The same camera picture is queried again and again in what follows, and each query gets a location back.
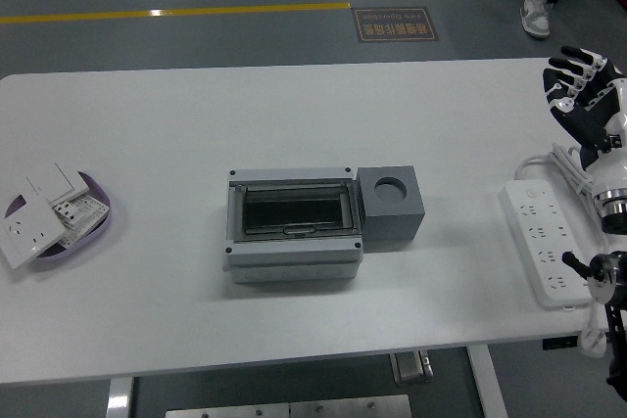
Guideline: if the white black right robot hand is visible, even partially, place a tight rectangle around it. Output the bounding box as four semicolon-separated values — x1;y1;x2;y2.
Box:
542;45;627;198

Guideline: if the smoky transparent box lid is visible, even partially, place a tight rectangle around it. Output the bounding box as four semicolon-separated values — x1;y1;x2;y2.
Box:
234;180;362;242

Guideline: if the grey electrical enclosure box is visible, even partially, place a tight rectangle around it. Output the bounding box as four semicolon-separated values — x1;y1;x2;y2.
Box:
222;166;364;286

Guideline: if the grey cube with round hole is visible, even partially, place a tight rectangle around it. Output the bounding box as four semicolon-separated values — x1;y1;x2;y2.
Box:
359;163;426;248

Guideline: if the white power strip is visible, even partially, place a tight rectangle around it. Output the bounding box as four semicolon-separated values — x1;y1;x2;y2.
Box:
499;179;597;311

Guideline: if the black table controller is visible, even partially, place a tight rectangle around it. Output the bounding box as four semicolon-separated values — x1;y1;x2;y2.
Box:
542;336;579;351

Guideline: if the white table leg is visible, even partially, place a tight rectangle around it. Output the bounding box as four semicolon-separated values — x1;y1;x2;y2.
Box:
465;343;508;418
105;377;134;418

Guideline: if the white perforated socket plate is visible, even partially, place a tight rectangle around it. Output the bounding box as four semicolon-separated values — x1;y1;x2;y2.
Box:
58;192;110;248

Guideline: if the purple tray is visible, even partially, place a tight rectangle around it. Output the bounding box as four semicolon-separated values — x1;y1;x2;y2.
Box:
4;170;113;271

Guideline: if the small white socket module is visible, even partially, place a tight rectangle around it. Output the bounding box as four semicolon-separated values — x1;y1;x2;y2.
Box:
51;199;82;228

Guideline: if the white power strip cable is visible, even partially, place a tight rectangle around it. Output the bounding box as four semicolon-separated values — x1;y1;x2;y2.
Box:
513;142;613;334

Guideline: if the grey under-table bracket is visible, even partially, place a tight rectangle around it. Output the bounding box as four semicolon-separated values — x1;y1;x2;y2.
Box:
390;348;435;384

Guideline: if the metal base plate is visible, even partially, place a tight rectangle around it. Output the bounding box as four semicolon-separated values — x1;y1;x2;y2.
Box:
165;394;412;418

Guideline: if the white wall switch panel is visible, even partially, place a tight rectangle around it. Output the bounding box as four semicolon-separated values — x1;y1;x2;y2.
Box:
13;161;92;205

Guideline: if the white wall socket panel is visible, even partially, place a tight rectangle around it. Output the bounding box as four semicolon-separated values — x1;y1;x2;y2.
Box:
0;197;68;271

